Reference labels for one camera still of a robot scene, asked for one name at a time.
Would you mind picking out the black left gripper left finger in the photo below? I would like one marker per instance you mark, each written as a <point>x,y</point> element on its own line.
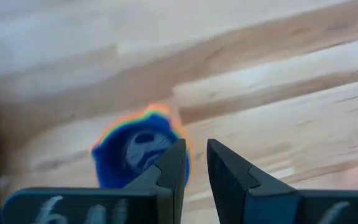
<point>160,180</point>

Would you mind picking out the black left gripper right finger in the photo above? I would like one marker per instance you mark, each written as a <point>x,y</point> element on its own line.
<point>238,186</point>

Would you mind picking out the blue rainbow-edged toy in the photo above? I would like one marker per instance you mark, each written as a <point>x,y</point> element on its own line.
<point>113,161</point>

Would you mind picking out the green measuring cup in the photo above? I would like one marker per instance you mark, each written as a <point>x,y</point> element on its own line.
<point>120,125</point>

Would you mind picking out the orange measuring cup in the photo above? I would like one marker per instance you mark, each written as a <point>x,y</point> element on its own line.
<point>159,108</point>

